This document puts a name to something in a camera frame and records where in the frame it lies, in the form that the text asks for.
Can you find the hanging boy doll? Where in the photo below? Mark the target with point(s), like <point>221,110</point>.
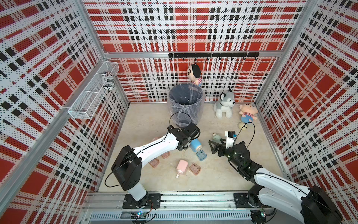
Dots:
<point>194,74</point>

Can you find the black hook rail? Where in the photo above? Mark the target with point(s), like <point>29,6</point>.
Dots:
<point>215,54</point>

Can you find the dark grey trash bin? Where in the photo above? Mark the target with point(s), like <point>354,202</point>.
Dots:
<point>186,103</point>

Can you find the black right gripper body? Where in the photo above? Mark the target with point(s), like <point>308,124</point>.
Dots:
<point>228,153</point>

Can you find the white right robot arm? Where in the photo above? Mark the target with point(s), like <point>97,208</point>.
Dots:
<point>309,205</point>

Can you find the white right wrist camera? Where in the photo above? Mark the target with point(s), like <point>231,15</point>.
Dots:
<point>230,138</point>

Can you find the aluminium front rail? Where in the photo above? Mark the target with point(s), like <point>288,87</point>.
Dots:
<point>175,206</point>

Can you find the white wire mesh shelf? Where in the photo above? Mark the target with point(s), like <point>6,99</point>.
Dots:
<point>87,103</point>

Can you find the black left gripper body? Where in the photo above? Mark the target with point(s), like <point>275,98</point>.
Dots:
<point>182,148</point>

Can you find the grey white husky plush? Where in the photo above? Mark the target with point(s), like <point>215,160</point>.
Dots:
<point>224,104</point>

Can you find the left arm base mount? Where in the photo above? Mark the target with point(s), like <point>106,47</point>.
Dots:
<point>150,200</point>

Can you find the pink pig plush blue shirt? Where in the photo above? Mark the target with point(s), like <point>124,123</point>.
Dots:
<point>248,113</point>

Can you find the clear plastic bin liner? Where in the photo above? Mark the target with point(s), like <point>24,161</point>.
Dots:
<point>186,107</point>

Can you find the green pencil sharpener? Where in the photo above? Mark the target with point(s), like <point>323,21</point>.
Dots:
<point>217,138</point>

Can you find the pink sharpener shavings tray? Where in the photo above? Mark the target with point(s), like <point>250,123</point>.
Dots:
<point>195,169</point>

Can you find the small striped can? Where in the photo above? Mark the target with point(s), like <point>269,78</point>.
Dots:
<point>108,81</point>

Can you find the blue sharpener shavings tray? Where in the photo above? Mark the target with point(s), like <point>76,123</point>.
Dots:
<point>201,155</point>

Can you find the bright blue pencil sharpener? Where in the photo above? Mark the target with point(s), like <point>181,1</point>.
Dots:
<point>196,145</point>

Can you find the cream round face ball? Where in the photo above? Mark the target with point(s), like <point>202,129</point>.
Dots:
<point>242,126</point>

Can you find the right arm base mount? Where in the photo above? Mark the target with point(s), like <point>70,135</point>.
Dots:
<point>246,200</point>

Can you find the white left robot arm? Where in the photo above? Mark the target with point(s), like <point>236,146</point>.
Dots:
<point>128,165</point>

